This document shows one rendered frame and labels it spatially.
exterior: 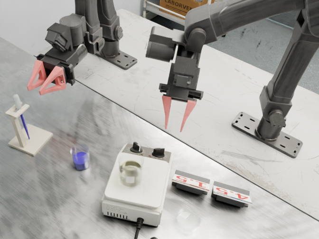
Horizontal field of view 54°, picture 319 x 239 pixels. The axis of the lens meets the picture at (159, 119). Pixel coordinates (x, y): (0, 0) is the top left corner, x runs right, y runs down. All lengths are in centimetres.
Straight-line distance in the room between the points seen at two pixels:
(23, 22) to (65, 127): 137
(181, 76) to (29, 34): 171
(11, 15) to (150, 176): 163
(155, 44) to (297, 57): 32
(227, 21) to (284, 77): 21
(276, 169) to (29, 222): 62
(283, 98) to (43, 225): 63
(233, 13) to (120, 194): 44
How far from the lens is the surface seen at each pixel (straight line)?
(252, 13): 70
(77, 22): 88
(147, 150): 80
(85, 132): 90
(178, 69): 65
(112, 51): 113
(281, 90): 83
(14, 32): 220
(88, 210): 76
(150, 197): 67
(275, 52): 317
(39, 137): 90
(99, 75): 108
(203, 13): 71
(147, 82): 105
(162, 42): 73
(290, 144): 97
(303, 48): 77
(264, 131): 93
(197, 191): 78
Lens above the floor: 157
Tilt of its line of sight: 46 degrees down
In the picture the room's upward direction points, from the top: 7 degrees clockwise
